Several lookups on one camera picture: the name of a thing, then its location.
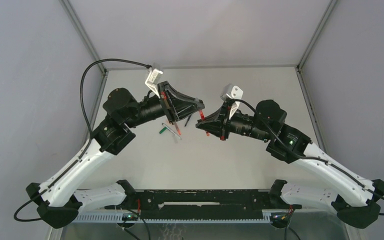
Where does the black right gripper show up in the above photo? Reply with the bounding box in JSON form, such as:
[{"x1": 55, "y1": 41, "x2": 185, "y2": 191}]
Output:
[{"x1": 197, "y1": 100, "x2": 272, "y2": 142}]

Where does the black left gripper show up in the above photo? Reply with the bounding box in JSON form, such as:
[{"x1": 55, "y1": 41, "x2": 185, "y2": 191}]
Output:
[{"x1": 124, "y1": 81, "x2": 204, "y2": 129}]

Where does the black pen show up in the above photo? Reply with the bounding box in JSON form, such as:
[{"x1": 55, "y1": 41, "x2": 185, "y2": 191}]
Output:
[{"x1": 184, "y1": 115, "x2": 192, "y2": 127}]

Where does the red pen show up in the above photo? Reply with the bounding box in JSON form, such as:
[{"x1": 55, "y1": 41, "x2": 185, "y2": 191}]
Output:
[{"x1": 198, "y1": 109, "x2": 211, "y2": 137}]

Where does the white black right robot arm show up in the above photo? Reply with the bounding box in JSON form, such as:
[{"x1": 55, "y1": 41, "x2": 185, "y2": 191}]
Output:
[{"x1": 211, "y1": 99, "x2": 384, "y2": 229}]

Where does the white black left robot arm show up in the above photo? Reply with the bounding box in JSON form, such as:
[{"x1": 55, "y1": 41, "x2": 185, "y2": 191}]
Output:
[{"x1": 26, "y1": 81, "x2": 205, "y2": 229}]

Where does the orange pen with cap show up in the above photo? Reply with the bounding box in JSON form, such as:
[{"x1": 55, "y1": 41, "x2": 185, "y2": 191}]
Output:
[{"x1": 172, "y1": 121, "x2": 181, "y2": 136}]

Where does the white green-tipped pen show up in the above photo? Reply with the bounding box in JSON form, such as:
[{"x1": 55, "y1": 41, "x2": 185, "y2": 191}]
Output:
[{"x1": 161, "y1": 123, "x2": 182, "y2": 140}]

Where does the green pen cap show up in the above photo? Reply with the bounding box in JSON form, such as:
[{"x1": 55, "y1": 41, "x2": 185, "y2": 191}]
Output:
[{"x1": 159, "y1": 127, "x2": 167, "y2": 134}]

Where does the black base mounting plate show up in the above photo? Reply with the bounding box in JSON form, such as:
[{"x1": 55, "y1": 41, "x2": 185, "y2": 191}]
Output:
[{"x1": 105, "y1": 189, "x2": 291, "y2": 220}]

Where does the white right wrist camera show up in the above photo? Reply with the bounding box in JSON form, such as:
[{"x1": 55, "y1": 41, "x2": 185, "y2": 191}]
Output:
[{"x1": 220, "y1": 83, "x2": 244, "y2": 120}]

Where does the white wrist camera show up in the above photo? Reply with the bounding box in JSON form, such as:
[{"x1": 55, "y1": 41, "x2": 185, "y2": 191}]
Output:
[
  {"x1": 144, "y1": 63, "x2": 164, "y2": 98},
  {"x1": 220, "y1": 83, "x2": 244, "y2": 120}
]

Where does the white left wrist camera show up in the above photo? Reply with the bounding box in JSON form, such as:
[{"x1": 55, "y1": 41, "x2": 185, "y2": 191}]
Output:
[{"x1": 144, "y1": 63, "x2": 164, "y2": 98}]

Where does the black right camera cable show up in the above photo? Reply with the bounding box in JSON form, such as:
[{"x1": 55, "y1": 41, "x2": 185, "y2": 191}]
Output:
[{"x1": 226, "y1": 98, "x2": 384, "y2": 217}]

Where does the black camera cable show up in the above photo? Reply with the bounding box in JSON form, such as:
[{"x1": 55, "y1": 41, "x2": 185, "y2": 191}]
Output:
[
  {"x1": 13, "y1": 58, "x2": 152, "y2": 223},
  {"x1": 226, "y1": 98, "x2": 384, "y2": 217}
]

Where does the aluminium frame rail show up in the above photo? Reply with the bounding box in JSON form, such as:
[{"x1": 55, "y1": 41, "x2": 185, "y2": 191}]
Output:
[{"x1": 295, "y1": 65, "x2": 327, "y2": 151}]

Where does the black left camera cable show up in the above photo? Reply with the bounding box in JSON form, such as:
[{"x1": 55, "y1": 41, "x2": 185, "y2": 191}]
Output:
[{"x1": 13, "y1": 58, "x2": 152, "y2": 223}]

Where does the white slotted cable duct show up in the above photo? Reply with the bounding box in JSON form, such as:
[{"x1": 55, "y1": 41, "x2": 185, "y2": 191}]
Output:
[{"x1": 72, "y1": 211, "x2": 272, "y2": 224}]

